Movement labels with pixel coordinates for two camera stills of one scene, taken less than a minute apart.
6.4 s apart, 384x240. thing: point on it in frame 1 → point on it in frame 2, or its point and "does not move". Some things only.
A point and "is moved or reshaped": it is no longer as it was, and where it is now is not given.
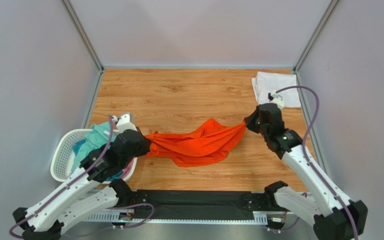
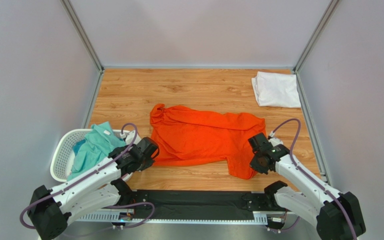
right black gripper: x=253 y=121 → x=256 y=146
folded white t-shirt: x=265 y=83 does not move
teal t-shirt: x=97 y=138 does not move
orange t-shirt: x=201 y=146 is moved or reshaped
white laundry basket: x=63 y=149 does not move
